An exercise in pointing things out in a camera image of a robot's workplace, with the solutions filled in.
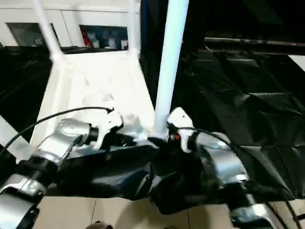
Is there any white plastic table top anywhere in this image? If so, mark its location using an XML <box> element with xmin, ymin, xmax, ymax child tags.
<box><xmin>0</xmin><ymin>50</ymin><xmax>163</xmax><ymax>163</ymax></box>

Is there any black plastic mat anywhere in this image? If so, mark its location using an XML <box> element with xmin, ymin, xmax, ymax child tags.
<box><xmin>0</xmin><ymin>43</ymin><xmax>305</xmax><ymax>215</ymax></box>

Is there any small red bottle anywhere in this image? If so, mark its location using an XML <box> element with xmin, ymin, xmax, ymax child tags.
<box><xmin>81</xmin><ymin>30</ymin><xmax>91</xmax><ymax>47</ymax></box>

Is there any white glass-door cabinet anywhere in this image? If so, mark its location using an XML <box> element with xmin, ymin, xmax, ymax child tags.
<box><xmin>0</xmin><ymin>5</ymin><xmax>143</xmax><ymax>51</ymax></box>

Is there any white board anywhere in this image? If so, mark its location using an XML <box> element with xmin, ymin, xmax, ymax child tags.
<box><xmin>287</xmin><ymin>55</ymin><xmax>305</xmax><ymax>72</ymax></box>

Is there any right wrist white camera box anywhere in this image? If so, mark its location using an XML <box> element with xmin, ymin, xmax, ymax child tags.
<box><xmin>167</xmin><ymin>107</ymin><xmax>197</xmax><ymax>153</ymax></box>

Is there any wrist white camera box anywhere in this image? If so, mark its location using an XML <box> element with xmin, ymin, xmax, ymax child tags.
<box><xmin>167</xmin><ymin>107</ymin><xmax>197</xmax><ymax>153</ymax></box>
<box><xmin>91</xmin><ymin>109</ymin><xmax>123</xmax><ymax>151</ymax></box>

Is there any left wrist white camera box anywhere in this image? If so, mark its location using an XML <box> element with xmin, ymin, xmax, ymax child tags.
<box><xmin>91</xmin><ymin>109</ymin><xmax>123</xmax><ymax>151</ymax></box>

